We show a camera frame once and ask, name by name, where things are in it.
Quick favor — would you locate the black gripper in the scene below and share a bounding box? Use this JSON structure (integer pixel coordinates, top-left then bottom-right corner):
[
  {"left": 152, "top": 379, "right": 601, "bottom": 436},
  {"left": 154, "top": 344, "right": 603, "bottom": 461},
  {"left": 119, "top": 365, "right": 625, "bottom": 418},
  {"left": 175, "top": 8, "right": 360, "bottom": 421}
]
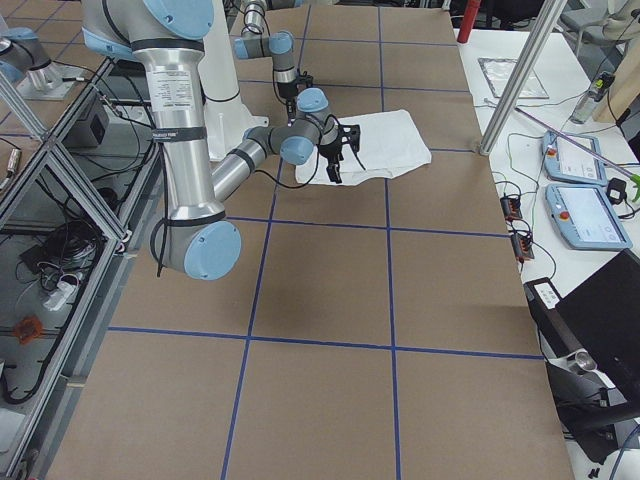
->
[
  {"left": 318, "top": 134, "right": 344, "bottom": 184},
  {"left": 277, "top": 77, "right": 299, "bottom": 125}
]

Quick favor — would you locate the white long-sleeve printed shirt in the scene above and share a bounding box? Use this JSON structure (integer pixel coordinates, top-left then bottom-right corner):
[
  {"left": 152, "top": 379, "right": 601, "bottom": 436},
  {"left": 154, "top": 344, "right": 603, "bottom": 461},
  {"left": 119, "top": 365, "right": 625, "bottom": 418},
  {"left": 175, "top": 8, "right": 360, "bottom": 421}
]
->
[{"left": 294, "top": 109, "right": 432, "bottom": 187}]

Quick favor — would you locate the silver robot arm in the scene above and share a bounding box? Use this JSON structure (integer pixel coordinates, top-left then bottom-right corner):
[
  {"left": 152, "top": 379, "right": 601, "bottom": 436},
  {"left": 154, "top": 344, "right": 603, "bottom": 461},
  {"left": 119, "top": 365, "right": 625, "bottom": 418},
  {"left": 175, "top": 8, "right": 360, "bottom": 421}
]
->
[
  {"left": 234, "top": 0, "right": 313, "bottom": 124},
  {"left": 82, "top": 1, "right": 360, "bottom": 281}
]

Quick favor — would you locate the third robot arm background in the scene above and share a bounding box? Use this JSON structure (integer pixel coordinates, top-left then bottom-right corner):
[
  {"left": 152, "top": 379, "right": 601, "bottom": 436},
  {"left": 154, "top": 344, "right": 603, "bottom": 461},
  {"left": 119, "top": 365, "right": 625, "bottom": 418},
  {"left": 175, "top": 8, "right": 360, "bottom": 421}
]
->
[{"left": 1, "top": 27, "right": 71, "bottom": 100}]

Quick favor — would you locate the black orange adapter box upper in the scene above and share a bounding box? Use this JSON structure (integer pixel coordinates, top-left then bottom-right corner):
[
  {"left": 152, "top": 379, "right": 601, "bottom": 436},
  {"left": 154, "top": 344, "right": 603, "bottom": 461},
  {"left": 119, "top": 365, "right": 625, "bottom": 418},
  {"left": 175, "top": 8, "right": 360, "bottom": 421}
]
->
[{"left": 500, "top": 196, "right": 523, "bottom": 221}]

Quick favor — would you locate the black orange adapter box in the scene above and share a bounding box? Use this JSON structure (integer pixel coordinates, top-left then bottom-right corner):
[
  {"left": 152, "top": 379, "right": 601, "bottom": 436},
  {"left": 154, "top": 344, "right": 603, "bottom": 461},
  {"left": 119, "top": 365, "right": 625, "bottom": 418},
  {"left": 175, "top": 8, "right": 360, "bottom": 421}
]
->
[
  {"left": 510, "top": 232, "right": 535, "bottom": 263},
  {"left": 500, "top": 196, "right": 523, "bottom": 221}
]

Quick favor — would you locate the silver framed tray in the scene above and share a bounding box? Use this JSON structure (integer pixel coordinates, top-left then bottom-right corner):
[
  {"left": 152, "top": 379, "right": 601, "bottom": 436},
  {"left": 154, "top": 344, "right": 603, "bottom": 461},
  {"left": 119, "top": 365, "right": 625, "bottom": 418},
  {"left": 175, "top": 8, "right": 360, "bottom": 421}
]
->
[{"left": 478, "top": 57, "right": 549, "bottom": 99}]

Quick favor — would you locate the black orange adapter box lower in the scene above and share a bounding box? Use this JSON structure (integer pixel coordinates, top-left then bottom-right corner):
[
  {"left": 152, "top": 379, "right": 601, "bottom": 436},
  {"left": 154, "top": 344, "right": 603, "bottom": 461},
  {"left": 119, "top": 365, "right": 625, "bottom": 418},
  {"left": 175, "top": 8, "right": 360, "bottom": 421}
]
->
[{"left": 510, "top": 232, "right": 535, "bottom": 263}]

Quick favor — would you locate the upper blue teach pendant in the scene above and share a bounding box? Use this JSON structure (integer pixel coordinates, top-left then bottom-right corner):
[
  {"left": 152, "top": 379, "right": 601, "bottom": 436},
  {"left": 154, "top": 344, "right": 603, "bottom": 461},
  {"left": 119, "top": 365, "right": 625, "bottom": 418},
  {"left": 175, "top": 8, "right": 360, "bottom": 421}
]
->
[{"left": 542, "top": 131, "right": 607, "bottom": 186}]

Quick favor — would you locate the blue teach pendant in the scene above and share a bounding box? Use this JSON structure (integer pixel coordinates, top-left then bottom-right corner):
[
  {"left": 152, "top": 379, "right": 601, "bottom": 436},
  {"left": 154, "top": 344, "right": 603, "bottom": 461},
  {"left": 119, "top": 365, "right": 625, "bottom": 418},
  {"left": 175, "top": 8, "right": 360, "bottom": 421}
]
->
[
  {"left": 542, "top": 131, "right": 607, "bottom": 186},
  {"left": 545, "top": 183, "right": 633, "bottom": 252}
]

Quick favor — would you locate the lower blue teach pendant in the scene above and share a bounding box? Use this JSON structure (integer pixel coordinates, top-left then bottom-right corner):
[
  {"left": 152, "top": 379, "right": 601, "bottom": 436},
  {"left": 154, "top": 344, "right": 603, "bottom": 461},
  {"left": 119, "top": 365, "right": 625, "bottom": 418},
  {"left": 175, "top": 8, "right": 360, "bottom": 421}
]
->
[{"left": 545, "top": 183, "right": 633, "bottom": 252}]

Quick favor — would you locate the clear plastic water bottle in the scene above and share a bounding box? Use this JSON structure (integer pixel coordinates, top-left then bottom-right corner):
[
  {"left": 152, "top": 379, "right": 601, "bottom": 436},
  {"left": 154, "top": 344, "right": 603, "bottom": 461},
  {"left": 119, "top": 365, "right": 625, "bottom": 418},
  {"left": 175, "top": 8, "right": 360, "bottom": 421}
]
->
[{"left": 569, "top": 71, "right": 615, "bottom": 124}]

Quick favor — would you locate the purple green grabber stick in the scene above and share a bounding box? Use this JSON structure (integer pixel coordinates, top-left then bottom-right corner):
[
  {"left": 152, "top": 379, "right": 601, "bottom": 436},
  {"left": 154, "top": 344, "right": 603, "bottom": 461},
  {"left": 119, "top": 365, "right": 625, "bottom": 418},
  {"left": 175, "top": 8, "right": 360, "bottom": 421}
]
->
[{"left": 514, "top": 106, "right": 640, "bottom": 202}]

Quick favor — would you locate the black laptop computer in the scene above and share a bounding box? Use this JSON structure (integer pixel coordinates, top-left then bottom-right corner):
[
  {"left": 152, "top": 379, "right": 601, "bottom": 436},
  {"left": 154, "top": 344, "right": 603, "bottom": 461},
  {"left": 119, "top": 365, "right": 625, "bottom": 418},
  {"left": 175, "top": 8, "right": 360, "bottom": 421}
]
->
[{"left": 524, "top": 249, "right": 639, "bottom": 398}]

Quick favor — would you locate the black robot wrist cable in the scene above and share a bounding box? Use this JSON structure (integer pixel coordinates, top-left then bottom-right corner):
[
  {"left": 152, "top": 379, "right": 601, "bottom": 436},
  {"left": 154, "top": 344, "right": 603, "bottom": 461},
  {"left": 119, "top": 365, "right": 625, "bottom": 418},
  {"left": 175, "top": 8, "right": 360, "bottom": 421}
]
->
[{"left": 252, "top": 114, "right": 369, "bottom": 191}]

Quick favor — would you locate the white pedestal column with base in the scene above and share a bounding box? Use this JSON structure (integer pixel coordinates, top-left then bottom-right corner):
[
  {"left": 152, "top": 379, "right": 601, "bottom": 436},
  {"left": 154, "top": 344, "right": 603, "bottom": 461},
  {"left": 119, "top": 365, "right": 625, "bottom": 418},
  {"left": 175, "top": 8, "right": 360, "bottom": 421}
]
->
[{"left": 198, "top": 0, "right": 269, "bottom": 161}]

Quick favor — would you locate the aluminium frame post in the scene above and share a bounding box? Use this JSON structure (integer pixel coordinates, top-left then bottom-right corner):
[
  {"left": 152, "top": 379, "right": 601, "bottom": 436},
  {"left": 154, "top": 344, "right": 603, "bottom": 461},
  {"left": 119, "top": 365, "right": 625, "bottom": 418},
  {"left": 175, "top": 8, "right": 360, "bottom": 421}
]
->
[{"left": 478, "top": 0, "right": 567, "bottom": 156}]

